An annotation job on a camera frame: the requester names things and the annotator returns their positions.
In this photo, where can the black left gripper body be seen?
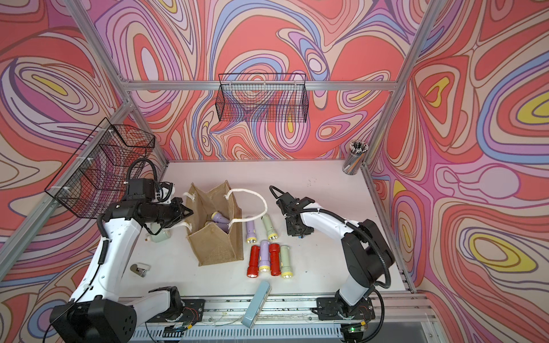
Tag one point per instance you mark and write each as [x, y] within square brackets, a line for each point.
[168, 214]

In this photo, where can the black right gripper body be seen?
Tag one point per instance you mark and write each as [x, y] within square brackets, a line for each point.
[298, 229]

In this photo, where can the green flashlight row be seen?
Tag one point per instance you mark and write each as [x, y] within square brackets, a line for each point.
[285, 262]
[269, 228]

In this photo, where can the brown burlap tote bag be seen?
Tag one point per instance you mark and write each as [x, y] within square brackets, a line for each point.
[210, 244]

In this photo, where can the purple flashlight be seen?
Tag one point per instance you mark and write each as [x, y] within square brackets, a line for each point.
[264, 259]
[223, 226]
[219, 218]
[251, 236]

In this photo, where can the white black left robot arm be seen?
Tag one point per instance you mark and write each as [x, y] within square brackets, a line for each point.
[94, 312]

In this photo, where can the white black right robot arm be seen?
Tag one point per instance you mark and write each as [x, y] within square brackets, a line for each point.
[367, 255]

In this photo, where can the pale green small object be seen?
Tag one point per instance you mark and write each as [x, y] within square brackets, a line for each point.
[161, 236]

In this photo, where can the red flashlight lower middle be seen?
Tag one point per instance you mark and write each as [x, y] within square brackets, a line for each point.
[274, 250]

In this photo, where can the red flashlight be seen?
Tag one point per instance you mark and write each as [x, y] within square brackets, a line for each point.
[274, 250]
[253, 266]

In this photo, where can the red flashlight lower left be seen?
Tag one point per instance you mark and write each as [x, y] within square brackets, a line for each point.
[253, 266]

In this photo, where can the small grey metal object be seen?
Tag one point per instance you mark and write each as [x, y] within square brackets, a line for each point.
[140, 269]

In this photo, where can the grey blue rectangular block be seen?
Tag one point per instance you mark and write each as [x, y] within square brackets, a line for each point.
[256, 304]

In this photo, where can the silver metal pen cup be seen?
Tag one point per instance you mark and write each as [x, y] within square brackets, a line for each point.
[355, 158]

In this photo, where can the black wire basket left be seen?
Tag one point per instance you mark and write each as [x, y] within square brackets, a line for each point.
[93, 179]

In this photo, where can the black wire basket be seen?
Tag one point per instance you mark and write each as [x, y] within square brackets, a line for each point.
[262, 97]
[93, 179]

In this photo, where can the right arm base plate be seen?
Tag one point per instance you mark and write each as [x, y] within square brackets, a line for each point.
[330, 308]

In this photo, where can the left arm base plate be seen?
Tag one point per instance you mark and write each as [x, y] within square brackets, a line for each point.
[192, 312]

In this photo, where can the black wire basket back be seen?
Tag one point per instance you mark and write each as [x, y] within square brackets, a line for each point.
[262, 97]

